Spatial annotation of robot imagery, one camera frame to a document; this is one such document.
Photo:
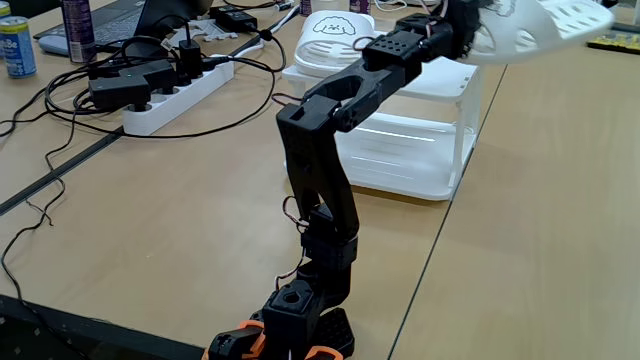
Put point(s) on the white slipper with dog drawing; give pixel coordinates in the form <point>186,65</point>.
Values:
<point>540,30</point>
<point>325,45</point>

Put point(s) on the white two-tier shoe rack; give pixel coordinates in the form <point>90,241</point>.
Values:
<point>400,150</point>

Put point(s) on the white box device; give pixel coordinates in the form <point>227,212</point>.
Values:
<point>412,2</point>

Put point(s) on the purple drink can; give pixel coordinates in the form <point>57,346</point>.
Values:
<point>305,7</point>
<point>360,6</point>

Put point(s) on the yellow circuit board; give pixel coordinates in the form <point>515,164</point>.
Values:
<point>617,42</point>

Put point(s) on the black flat case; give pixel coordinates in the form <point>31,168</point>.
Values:
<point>627,27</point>

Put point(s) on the clear plastic box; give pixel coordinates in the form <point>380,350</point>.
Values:
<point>627,7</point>

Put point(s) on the black power brick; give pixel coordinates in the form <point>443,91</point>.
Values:
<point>235,20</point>

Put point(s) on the black plug-in charger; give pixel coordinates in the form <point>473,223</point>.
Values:
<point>190,60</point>

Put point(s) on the white power strip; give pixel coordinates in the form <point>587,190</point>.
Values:
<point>170,107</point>

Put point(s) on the black adapter with green light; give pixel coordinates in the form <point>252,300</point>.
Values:
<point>155,72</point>

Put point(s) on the black power adapter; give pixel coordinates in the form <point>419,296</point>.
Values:
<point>117,92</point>

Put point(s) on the dark laptop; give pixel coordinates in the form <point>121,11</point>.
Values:
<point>110,20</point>

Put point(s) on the tall purple can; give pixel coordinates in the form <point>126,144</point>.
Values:
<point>79,30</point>

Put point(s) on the light blue mouse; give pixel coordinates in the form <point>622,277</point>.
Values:
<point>52,45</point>

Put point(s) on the blue drink can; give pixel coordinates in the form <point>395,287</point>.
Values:
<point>17,50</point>

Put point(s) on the white printed bracket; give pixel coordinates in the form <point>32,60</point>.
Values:
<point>215,31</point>

